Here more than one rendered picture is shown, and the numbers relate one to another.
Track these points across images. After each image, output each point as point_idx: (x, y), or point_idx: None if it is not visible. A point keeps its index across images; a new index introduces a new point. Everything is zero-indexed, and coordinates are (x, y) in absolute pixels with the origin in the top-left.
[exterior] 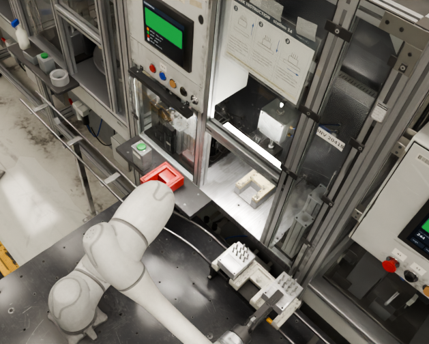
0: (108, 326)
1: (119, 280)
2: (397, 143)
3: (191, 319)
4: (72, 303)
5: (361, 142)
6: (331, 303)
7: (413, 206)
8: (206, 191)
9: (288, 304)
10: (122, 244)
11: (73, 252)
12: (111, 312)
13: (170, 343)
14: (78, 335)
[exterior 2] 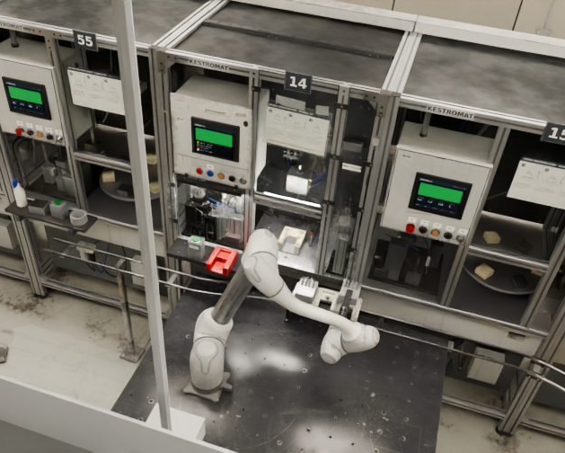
0: (234, 379)
1: (274, 286)
2: (390, 154)
3: (290, 350)
4: (216, 353)
5: (370, 162)
6: (382, 289)
7: (410, 184)
8: None
9: (357, 295)
10: (269, 262)
11: (171, 345)
12: (230, 370)
13: (286, 370)
14: (217, 392)
